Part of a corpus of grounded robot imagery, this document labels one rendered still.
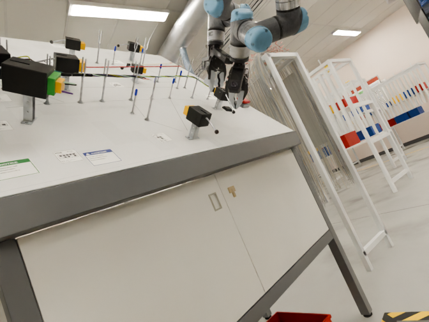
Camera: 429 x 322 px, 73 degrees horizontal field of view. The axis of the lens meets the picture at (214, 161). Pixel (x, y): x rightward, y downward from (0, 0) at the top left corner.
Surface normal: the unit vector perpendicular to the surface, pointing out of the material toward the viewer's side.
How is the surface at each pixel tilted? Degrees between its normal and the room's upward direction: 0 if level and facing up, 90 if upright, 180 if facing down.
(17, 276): 90
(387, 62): 90
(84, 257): 90
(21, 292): 90
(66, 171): 54
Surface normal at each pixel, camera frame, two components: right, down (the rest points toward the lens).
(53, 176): 0.30, -0.84
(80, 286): 0.66, -0.37
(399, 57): -0.75, 0.24
